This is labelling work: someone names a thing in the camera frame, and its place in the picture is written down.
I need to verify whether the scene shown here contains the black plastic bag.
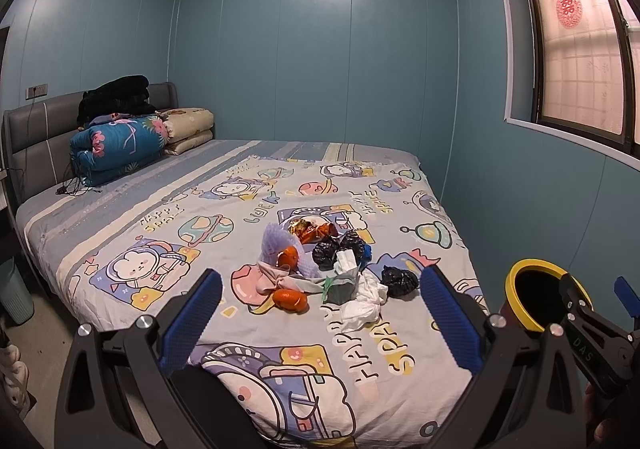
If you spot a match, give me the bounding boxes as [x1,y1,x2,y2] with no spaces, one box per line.
[311,230,367,271]
[382,266,419,299]

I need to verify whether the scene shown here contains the green silver snack wrapper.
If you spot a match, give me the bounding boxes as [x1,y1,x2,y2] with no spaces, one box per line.
[322,270,359,306]

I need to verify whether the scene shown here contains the purple foam fruit net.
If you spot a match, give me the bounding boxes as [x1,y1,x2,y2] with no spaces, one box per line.
[259,224,320,279]

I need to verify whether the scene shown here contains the yellow rimmed trash bin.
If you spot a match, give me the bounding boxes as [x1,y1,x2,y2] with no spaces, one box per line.
[500,258,574,337]

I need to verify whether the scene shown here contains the person's right hand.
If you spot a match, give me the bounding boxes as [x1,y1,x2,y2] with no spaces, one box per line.
[582,383,615,448]

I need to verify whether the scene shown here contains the white crumpled tissue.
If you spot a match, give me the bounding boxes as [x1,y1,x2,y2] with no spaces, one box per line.
[340,269,388,333]

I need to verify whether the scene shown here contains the orange peel front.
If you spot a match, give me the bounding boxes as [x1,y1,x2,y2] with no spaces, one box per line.
[271,289,308,313]

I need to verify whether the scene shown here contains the orange peel near net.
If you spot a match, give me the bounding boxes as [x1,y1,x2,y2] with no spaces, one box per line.
[277,245,299,273]

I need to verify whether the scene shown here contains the cartoon space print bedsheet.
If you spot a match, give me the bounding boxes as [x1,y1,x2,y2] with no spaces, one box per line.
[16,140,483,448]

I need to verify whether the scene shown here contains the orange snack wrapper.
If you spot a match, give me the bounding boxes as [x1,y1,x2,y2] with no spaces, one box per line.
[288,218,338,244]

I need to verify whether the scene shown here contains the teal laundry basket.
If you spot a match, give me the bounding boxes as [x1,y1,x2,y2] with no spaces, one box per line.
[0,258,35,325]

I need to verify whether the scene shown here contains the white shoes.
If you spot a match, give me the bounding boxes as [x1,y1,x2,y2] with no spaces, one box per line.
[0,344,30,419]

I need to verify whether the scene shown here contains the blue flamingo print quilt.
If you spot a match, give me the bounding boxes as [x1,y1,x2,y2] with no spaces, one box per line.
[70,115,168,187]

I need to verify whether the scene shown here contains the beige folded quilt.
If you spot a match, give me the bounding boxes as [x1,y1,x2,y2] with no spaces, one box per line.
[160,108,215,155]

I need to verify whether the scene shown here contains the black clothing pile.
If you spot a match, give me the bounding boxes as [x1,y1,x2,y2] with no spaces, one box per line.
[76,75,156,128]

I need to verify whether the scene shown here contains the grey upholstered headboard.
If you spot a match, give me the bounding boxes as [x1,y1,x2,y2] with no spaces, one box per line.
[1,82,178,205]

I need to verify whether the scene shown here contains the wall power socket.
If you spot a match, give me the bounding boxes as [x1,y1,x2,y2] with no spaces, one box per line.
[25,84,48,100]

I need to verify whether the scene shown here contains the window with dark frame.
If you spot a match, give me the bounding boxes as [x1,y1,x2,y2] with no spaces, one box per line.
[529,0,639,156]

